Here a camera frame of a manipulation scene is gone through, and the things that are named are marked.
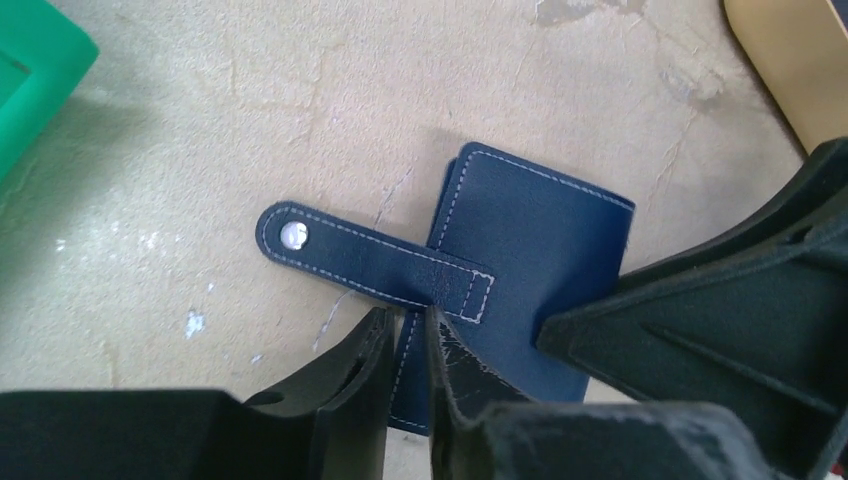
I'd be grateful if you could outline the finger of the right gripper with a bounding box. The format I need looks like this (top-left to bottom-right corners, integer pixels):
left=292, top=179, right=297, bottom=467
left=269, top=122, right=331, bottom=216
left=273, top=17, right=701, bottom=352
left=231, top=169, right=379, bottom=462
left=536, top=138, right=847, bottom=479

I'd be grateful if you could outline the green plastic bin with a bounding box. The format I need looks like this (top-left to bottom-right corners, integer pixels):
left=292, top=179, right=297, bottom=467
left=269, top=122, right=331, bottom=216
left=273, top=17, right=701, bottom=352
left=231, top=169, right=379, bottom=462
left=1, top=1, right=99, bottom=176

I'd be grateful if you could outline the blue leather card holder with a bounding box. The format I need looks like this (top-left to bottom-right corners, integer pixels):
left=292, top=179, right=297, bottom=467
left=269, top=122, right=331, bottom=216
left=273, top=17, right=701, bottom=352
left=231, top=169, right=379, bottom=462
left=255, top=142, right=635, bottom=435

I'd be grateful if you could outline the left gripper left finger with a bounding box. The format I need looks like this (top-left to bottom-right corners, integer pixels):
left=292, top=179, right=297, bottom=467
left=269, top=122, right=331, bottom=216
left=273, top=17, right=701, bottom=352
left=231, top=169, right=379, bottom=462
left=1, top=308, right=395, bottom=479

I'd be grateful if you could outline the tan oval tray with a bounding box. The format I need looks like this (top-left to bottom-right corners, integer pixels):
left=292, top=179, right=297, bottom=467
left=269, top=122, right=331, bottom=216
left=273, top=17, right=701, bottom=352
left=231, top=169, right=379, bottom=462
left=723, top=0, right=847, bottom=152

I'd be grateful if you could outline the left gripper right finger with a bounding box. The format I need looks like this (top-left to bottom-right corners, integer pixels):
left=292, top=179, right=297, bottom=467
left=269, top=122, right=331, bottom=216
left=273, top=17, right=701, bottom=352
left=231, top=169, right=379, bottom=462
left=425, top=307, right=775, bottom=479

